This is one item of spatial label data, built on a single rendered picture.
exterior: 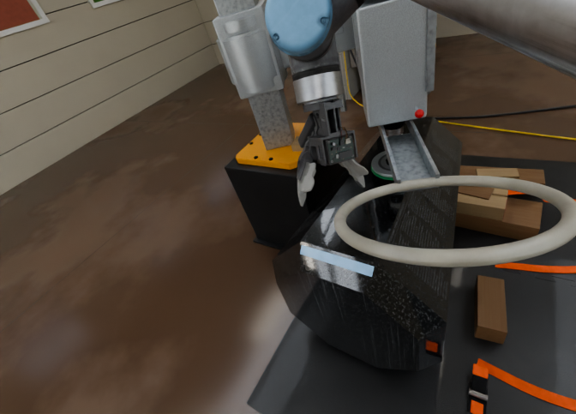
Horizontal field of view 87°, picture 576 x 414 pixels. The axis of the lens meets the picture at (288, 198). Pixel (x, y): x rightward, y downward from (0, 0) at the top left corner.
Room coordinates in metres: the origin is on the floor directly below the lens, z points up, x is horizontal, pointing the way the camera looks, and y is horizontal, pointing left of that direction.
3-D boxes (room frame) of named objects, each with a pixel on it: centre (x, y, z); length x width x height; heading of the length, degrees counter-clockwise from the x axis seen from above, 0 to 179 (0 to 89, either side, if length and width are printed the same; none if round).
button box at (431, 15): (1.01, -0.61, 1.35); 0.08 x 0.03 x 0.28; 163
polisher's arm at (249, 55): (1.81, -0.28, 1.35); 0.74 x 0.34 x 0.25; 81
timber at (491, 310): (0.71, -0.80, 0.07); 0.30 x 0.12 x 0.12; 144
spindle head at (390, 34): (1.18, -0.55, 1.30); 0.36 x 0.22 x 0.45; 163
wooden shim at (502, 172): (1.54, -1.49, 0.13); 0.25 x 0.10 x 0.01; 59
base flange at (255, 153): (1.84, -0.08, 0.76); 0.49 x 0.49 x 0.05; 47
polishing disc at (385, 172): (1.11, -0.52, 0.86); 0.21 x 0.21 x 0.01
